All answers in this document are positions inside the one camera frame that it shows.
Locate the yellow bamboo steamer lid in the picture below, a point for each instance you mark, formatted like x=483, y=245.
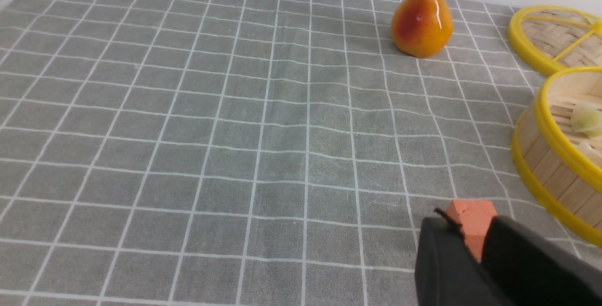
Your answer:
x=550, y=39

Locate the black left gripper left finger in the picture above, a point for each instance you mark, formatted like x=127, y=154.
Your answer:
x=446, y=273

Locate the white dumpling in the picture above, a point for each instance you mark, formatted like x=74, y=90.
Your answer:
x=591, y=153

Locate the pale green dumpling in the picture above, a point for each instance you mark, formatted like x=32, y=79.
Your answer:
x=586, y=119

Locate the orange foam cube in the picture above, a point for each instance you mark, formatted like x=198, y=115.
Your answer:
x=475, y=218

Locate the grey checkered tablecloth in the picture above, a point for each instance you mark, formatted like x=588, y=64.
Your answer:
x=245, y=152

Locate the orange toy pear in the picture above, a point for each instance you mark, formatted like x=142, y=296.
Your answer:
x=422, y=28

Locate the yellow bamboo steamer tray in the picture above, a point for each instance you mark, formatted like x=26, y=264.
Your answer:
x=545, y=152

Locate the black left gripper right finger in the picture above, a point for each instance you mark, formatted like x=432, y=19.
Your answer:
x=532, y=271

